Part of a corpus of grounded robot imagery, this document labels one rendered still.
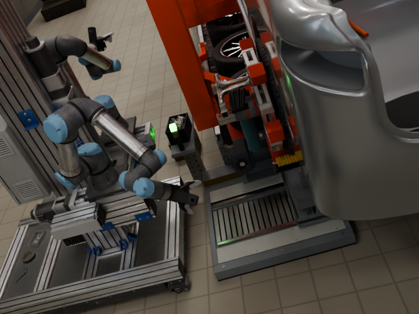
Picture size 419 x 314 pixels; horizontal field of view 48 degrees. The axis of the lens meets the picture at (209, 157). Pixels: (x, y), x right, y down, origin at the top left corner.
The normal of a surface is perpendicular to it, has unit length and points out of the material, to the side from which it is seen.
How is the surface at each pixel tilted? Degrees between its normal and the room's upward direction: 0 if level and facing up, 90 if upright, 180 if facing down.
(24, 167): 90
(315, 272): 0
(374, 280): 0
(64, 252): 0
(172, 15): 90
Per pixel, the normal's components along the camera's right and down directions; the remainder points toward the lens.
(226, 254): -0.30, -0.76
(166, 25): 0.08, 0.58
